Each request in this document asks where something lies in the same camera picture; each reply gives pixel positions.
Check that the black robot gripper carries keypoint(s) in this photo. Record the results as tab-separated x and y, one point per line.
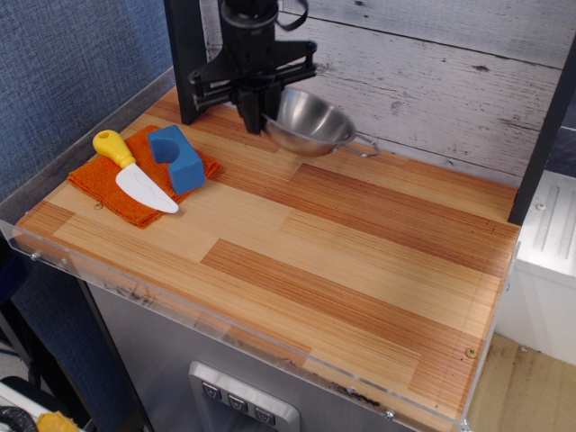
251	59

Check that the stainless steel two-handled bowl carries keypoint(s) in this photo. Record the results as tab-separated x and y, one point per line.
310	126

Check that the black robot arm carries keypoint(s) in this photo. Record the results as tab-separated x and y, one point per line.
257	7

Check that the blue foam block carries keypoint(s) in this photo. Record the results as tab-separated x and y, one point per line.
185	167

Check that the orange folded cloth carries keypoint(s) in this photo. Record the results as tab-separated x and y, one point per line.
97	179

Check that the stainless steel cabinet front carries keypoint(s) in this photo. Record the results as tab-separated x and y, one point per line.
157	352

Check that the clear acrylic edge guard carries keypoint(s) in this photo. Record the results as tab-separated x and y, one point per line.
418	371

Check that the silver button control panel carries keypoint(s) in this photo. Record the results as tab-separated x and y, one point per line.
228	404

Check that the white ribbed appliance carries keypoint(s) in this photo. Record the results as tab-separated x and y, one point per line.
537	309

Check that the yellow crumpled object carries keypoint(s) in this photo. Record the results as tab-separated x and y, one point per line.
56	422

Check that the yellow handled white toy knife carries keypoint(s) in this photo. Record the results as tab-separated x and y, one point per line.
132	179

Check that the black right vertical post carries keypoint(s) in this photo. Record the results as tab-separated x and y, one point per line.
553	120

